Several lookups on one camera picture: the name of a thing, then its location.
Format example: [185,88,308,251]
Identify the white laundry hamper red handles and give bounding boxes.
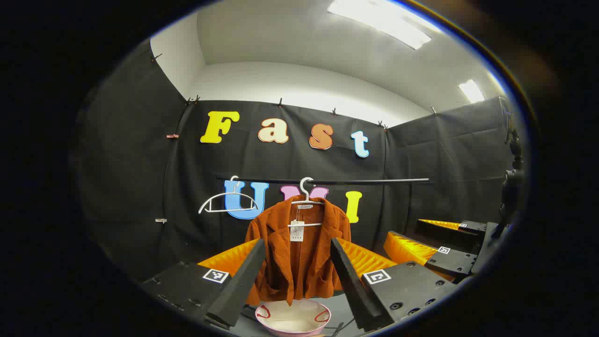
[255,300,332,337]

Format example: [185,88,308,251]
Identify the black backdrop cloth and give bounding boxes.
[77,40,515,281]

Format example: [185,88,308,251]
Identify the ceiling light panel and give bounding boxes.
[459,80,486,103]
[328,0,432,50]

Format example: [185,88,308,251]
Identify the white plastic clothes hanger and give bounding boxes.
[198,176,259,215]
[287,177,324,228]

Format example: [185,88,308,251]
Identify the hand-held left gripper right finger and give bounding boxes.
[330,237,458,333]

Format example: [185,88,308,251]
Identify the black tripod stand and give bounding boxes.
[498,96,527,225]

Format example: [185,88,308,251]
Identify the orange corduroy jacket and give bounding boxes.
[245,197,351,307]

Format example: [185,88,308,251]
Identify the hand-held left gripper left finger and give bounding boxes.
[140,238,267,329]

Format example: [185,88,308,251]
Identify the black clothes rail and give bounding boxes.
[216,175,430,186]

